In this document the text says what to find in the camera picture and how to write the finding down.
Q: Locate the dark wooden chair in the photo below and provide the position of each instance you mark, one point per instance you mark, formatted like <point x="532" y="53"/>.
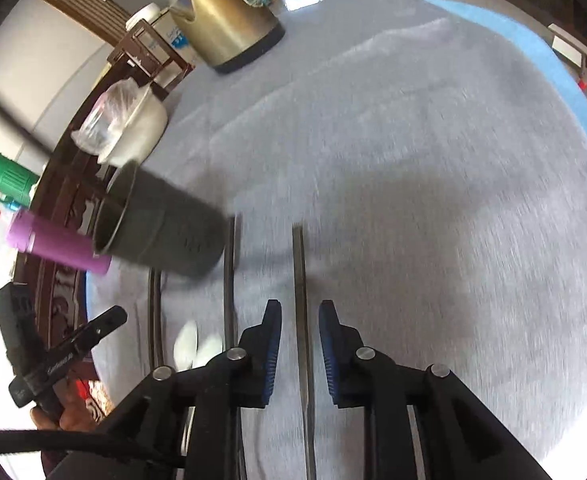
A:
<point x="138" y="60"/>

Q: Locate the green thermos flask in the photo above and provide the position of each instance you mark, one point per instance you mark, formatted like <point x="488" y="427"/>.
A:
<point x="8" y="180"/>

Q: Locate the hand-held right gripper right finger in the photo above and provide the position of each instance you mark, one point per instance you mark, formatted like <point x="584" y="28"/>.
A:
<point x="327" y="355"/>

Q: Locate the white chest freezer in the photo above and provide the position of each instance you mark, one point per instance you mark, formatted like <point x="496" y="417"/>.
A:
<point x="176" y="40"/>

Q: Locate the dark grey cup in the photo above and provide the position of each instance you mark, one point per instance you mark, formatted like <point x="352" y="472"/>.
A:
<point x="173" y="225"/>

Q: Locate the person's left hand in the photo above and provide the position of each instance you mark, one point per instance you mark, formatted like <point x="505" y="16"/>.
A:
<point x="68" y="421"/>

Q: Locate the white ceramic bowl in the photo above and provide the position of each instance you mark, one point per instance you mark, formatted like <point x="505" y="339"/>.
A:
<point x="141" y="125"/>

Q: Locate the plastic-wrapped steel pots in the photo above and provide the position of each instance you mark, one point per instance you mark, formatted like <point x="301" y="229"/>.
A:
<point x="101" y="120"/>

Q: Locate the carved dark wooden sideboard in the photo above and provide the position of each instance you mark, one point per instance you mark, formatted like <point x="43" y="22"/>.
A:
<point x="66" y="185"/>

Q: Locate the cream armchair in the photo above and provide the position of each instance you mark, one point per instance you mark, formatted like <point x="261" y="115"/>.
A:
<point x="571" y="45"/>

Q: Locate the white ceramic spoon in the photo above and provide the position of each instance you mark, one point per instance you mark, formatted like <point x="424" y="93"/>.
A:
<point x="186" y="342"/>

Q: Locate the dark metal chopstick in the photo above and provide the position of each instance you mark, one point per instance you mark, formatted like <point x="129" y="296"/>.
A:
<point x="154" y="320"/>
<point x="303" y="310"/>
<point x="232" y="280"/>

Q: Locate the blue table mat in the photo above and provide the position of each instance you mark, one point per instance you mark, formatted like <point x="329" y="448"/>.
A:
<point x="538" y="45"/>

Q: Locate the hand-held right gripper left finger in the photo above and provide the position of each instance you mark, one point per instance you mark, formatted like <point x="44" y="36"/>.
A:
<point x="273" y="345"/>

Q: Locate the purple insulated bottle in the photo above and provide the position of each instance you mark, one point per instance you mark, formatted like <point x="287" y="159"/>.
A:
<point x="53" y="245"/>

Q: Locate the grey table cloth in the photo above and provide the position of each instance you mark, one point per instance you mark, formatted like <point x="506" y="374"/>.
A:
<point x="398" y="160"/>

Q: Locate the gold electric kettle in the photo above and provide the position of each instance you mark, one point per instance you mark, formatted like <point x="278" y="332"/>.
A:
<point x="228" y="15"/>

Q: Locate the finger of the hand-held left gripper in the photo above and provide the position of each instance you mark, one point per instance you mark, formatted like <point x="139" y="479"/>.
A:
<point x="106" y="321"/>

